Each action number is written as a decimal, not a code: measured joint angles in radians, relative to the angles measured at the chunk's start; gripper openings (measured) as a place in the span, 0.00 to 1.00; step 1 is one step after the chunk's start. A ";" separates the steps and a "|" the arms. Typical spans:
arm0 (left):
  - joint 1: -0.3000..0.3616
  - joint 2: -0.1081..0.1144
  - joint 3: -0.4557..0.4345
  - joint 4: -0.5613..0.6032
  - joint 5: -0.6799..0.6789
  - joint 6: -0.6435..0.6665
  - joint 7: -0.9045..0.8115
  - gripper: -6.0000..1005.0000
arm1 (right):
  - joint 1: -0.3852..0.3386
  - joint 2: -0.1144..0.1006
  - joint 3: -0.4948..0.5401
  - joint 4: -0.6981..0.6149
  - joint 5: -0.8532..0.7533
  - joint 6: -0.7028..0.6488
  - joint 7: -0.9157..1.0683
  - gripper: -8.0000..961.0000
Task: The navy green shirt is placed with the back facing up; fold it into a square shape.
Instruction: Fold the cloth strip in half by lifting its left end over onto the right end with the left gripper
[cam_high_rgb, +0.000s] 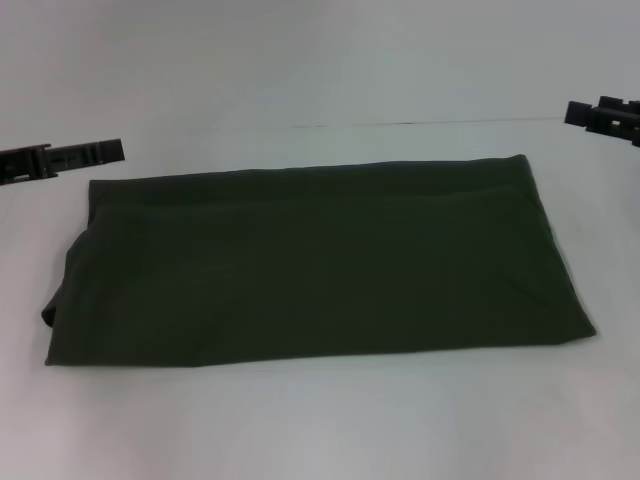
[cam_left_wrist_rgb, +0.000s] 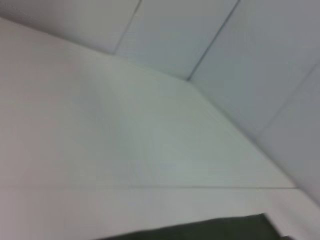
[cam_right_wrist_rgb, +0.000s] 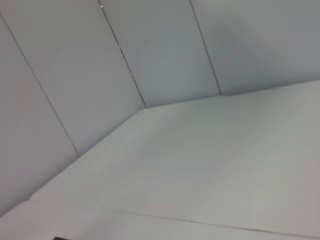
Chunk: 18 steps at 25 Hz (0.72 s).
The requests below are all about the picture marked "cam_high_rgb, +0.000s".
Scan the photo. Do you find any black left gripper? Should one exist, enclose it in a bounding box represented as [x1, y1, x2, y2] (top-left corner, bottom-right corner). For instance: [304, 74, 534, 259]
[0, 138, 126, 187]

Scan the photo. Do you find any dark green shirt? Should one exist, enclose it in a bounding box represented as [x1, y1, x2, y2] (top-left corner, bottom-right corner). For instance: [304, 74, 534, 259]
[40, 153, 599, 369]

